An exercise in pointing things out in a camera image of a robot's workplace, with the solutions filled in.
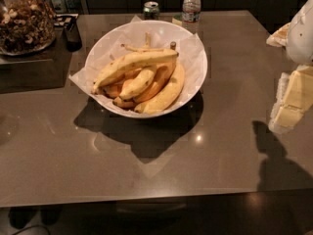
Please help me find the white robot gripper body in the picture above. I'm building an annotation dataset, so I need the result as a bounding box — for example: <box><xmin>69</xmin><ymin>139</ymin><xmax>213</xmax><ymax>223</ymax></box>
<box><xmin>286</xmin><ymin>0</ymin><xmax>313</xmax><ymax>66</ymax></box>

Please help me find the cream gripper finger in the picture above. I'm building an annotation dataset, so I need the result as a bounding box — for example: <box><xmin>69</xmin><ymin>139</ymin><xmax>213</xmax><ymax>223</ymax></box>
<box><xmin>266</xmin><ymin>23</ymin><xmax>290</xmax><ymax>47</ymax></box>
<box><xmin>268</xmin><ymin>65</ymin><xmax>313</xmax><ymax>134</ymax></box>

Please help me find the orange ripe banana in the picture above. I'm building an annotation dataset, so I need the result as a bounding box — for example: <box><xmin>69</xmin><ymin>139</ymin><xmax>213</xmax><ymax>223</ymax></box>
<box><xmin>133</xmin><ymin>63</ymin><xmax>175</xmax><ymax>103</ymax></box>

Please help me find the front right yellow banana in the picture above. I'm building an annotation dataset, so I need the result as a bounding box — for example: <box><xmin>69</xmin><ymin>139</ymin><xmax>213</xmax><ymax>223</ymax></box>
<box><xmin>134</xmin><ymin>63</ymin><xmax>185</xmax><ymax>115</ymax></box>

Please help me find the top long yellow banana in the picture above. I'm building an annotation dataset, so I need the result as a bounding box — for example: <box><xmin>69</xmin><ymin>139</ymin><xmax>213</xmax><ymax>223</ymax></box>
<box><xmin>91</xmin><ymin>48</ymin><xmax>179</xmax><ymax>94</ymax></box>

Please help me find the small middle yellow banana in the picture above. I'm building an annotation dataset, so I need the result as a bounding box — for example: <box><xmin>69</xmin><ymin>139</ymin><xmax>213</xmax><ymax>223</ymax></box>
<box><xmin>119</xmin><ymin>65</ymin><xmax>157</xmax><ymax>100</ymax></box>

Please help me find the bottom small banana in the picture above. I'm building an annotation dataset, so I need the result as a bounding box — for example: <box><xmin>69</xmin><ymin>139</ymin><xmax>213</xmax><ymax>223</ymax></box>
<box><xmin>112</xmin><ymin>97</ymin><xmax>136</xmax><ymax>109</ymax></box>

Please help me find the left lower orange banana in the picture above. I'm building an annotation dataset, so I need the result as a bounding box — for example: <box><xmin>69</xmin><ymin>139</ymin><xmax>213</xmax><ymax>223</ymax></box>
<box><xmin>101</xmin><ymin>69</ymin><xmax>141</xmax><ymax>99</ymax></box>

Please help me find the white bowl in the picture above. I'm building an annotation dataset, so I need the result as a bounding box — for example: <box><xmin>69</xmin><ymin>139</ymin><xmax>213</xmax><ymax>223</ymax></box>
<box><xmin>82</xmin><ymin>21</ymin><xmax>207</xmax><ymax>118</ymax></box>

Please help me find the white paper liner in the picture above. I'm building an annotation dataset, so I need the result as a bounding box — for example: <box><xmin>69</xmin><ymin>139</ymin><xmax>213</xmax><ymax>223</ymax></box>
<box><xmin>69</xmin><ymin>18</ymin><xmax>207</xmax><ymax>118</ymax></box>

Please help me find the clear plastic water bottle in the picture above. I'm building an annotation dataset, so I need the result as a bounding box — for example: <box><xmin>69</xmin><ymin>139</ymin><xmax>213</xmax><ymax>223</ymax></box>
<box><xmin>181</xmin><ymin>0</ymin><xmax>201</xmax><ymax>34</ymax></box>

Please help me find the green soda can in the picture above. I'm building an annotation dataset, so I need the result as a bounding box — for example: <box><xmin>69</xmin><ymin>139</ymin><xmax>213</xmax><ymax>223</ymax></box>
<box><xmin>143</xmin><ymin>1</ymin><xmax>159</xmax><ymax>20</ymax></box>

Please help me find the small black container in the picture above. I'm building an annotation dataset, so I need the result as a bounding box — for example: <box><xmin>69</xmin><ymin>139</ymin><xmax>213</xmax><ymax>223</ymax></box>
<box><xmin>65</xmin><ymin>17</ymin><xmax>82</xmax><ymax>52</ymax></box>

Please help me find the dark tray stand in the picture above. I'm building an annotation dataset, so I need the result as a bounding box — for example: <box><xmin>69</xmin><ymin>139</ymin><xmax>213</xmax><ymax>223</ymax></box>
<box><xmin>0</xmin><ymin>28</ymin><xmax>71</xmax><ymax>94</ymax></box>

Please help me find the glass jar of nuts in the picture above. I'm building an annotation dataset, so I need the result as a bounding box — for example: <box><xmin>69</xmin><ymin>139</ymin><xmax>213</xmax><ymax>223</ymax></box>
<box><xmin>0</xmin><ymin>0</ymin><xmax>56</xmax><ymax>56</ymax></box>

